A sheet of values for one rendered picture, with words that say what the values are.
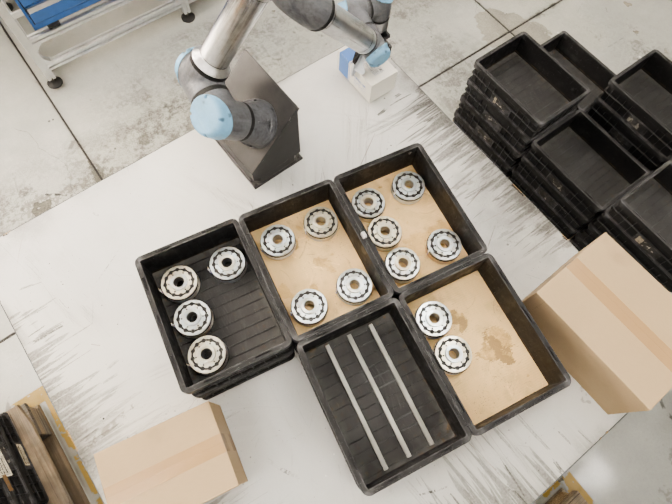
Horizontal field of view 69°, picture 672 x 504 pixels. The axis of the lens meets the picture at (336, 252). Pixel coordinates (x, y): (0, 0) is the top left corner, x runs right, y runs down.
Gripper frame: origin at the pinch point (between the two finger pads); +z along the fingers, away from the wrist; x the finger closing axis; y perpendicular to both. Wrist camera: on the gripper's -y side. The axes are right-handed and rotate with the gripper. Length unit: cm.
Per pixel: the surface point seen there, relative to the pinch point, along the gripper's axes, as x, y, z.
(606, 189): 69, 85, 40
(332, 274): -59, 59, -5
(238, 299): -85, 49, -5
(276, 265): -71, 47, -5
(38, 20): -87, -140, 43
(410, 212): -27, 57, -5
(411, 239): -33, 64, -5
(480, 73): 50, 17, 21
